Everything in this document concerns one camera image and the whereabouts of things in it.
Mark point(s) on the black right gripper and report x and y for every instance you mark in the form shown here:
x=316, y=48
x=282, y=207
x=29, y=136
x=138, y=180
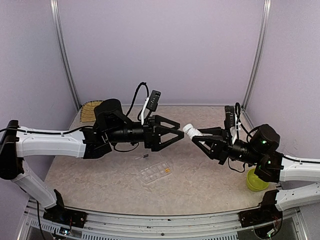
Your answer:
x=220, y=144

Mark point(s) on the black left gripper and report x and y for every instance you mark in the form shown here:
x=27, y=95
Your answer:
x=152, y=139

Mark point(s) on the small white bottle cap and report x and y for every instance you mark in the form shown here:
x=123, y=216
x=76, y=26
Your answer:
x=188, y=127

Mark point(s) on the clear plastic pill organizer box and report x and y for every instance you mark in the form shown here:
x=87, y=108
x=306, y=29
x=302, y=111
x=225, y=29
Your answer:
x=151, y=167

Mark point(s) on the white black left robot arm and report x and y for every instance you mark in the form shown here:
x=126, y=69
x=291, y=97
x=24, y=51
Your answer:
x=111, y=127

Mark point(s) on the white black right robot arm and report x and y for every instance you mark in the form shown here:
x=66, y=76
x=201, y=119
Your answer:
x=270, y=165

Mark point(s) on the green plastic bowl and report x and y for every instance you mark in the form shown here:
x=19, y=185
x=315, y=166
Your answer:
x=254, y=183

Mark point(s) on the woven bamboo tray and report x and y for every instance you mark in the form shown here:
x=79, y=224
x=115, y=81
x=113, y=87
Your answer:
x=87, y=113

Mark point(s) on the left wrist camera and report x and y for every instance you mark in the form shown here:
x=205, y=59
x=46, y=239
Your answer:
x=150, y=105

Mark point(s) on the aluminium front frame rail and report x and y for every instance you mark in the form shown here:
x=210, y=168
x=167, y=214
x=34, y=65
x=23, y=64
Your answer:
x=115, y=226

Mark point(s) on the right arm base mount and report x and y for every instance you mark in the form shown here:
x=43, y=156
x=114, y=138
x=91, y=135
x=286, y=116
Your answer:
x=266, y=211

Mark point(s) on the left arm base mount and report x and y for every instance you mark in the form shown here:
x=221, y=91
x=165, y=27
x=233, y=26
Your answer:
x=62, y=215

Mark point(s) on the aluminium right corner post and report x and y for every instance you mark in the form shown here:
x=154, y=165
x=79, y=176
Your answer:
x=258, y=53

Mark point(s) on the aluminium corner post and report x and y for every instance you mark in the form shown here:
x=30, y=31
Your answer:
x=63, y=52
x=258, y=53

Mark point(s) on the aluminium left corner post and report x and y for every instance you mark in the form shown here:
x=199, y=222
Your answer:
x=63, y=52

